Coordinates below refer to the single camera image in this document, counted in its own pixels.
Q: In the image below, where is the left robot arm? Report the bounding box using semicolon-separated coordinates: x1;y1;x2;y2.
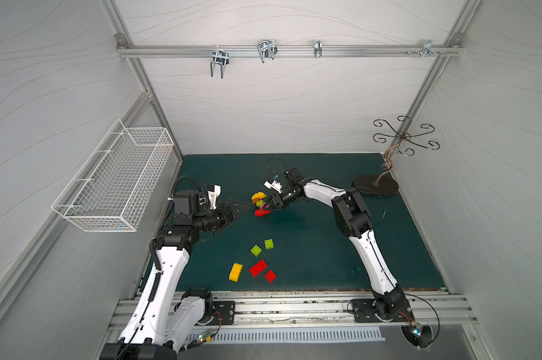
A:
100;177;248;359

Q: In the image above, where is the red small lego brick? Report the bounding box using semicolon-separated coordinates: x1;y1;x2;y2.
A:
264;270;277;283

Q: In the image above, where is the right metal clip hook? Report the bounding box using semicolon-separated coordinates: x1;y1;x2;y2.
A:
406;40;446;59

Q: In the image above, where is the metal clip hook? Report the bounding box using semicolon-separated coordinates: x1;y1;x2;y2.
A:
406;40;446;59
314;40;323;58
210;49;230;79
257;40;278;63

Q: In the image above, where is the yellow curved lego brick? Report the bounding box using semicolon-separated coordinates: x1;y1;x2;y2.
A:
251;192;267;202

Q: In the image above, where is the left metal clip hook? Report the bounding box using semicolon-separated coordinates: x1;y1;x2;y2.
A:
210;49;230;79

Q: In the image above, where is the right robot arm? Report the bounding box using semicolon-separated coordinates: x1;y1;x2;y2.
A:
263;168;410;323

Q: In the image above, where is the yellow lego brick left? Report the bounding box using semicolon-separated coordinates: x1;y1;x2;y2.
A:
228;263;243;283

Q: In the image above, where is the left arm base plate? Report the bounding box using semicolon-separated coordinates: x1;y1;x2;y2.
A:
208;300;236;326

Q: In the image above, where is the horizontal aluminium rail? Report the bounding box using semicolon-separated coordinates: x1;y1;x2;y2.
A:
117;43;464;59

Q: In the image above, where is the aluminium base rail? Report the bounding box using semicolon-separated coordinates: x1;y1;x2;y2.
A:
108;289;478;332

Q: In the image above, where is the white wire basket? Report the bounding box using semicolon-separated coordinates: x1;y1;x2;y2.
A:
51;119;174;233

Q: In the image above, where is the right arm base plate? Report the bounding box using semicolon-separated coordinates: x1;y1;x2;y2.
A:
347;298;415;323

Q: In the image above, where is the red long lego brick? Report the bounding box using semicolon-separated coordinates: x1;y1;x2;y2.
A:
249;259;268;277

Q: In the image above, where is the black metal hook stand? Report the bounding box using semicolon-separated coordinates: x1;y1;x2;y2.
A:
353;118;441;196

